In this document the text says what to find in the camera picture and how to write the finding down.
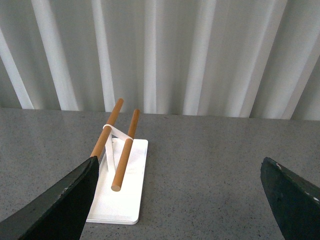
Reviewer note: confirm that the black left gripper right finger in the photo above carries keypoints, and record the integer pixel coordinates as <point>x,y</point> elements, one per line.
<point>294,201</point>

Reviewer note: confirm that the white pleated curtain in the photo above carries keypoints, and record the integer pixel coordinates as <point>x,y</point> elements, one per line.
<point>231,58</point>

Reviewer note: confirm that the white towel rack with wooden bars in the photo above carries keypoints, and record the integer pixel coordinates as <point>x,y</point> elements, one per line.
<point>119,187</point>

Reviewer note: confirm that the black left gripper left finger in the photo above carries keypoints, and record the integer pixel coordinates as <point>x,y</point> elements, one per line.
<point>59,213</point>

